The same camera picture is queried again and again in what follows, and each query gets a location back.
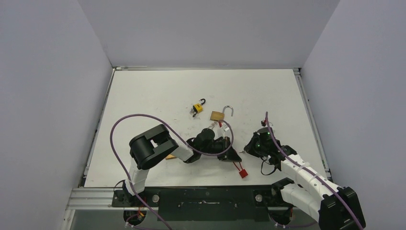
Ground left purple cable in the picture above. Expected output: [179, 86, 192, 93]
[110, 114, 235, 230]

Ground brass padlock long shackle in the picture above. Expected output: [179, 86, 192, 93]
[165, 154, 177, 160]

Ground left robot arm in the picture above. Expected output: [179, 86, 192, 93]
[113, 124, 242, 207]

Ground brass padlock short shackle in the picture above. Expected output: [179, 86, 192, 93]
[210, 105, 234, 122]

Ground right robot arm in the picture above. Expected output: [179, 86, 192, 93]
[244, 127, 366, 230]

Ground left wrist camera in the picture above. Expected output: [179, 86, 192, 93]
[218, 121, 230, 132]

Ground keys of yellow padlock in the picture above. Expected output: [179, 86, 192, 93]
[190, 110, 198, 118]

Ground red cable lock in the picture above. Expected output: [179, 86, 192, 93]
[233, 162, 248, 179]

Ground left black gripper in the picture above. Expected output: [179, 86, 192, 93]
[200, 137, 241, 162]

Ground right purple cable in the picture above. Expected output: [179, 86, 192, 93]
[265, 112, 364, 230]

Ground purple cable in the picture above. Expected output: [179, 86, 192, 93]
[265, 112, 364, 230]
[110, 114, 235, 230]

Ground yellow black padlock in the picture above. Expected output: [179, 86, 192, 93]
[192, 98, 206, 113]

